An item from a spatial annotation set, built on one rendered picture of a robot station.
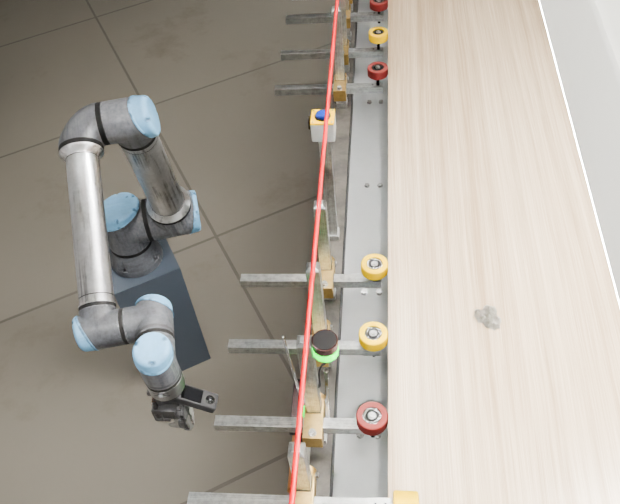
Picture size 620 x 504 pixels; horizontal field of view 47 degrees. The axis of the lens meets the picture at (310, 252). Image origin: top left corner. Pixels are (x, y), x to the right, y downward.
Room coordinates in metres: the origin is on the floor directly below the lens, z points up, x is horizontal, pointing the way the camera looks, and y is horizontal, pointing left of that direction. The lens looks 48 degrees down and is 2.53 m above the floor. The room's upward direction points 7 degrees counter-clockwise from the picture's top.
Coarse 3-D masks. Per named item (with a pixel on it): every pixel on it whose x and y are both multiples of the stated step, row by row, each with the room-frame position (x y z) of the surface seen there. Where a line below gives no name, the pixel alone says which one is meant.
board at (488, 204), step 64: (448, 0) 2.78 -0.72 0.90; (512, 0) 2.72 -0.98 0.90; (448, 64) 2.32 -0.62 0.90; (512, 64) 2.27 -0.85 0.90; (448, 128) 1.94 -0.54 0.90; (512, 128) 1.90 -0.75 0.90; (448, 192) 1.63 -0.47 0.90; (512, 192) 1.59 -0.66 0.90; (576, 192) 1.56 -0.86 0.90; (448, 256) 1.36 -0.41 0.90; (512, 256) 1.33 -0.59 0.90; (576, 256) 1.30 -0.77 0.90; (448, 320) 1.13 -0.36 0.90; (512, 320) 1.11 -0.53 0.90; (576, 320) 1.08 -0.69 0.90; (448, 384) 0.94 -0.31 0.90; (512, 384) 0.91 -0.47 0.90; (576, 384) 0.89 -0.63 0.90; (448, 448) 0.76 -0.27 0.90; (512, 448) 0.74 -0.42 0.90; (576, 448) 0.72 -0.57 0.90
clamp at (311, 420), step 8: (304, 416) 0.91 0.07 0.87; (312, 416) 0.91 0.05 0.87; (320, 416) 0.91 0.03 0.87; (304, 424) 0.89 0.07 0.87; (312, 424) 0.89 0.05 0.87; (320, 424) 0.88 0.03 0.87; (304, 432) 0.87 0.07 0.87; (320, 432) 0.86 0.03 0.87; (304, 440) 0.85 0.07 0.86; (312, 440) 0.85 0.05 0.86; (320, 440) 0.84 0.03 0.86
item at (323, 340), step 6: (324, 330) 0.95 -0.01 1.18; (318, 336) 0.94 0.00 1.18; (324, 336) 0.94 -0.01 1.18; (330, 336) 0.94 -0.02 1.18; (318, 342) 0.92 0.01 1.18; (324, 342) 0.92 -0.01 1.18; (330, 342) 0.92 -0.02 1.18; (318, 348) 0.91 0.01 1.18; (324, 348) 0.91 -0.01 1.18; (330, 348) 0.90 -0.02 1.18; (318, 372) 0.94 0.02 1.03; (318, 378) 0.94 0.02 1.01; (318, 384) 0.94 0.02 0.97
